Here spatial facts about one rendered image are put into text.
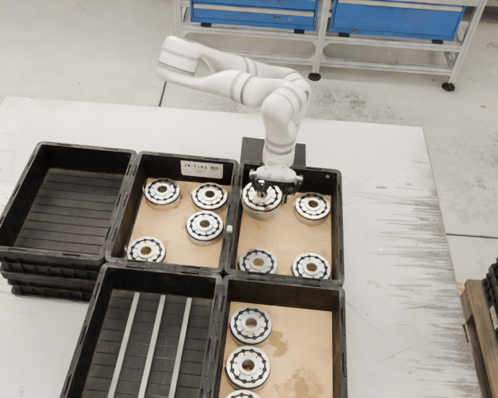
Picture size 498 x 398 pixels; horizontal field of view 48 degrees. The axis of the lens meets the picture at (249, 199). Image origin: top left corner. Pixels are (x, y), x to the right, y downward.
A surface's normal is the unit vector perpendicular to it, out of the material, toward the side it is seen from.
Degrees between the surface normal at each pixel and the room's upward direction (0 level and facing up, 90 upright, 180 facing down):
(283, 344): 0
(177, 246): 0
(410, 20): 90
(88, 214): 0
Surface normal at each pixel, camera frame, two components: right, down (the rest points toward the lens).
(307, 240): 0.04, -0.66
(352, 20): -0.06, 0.75
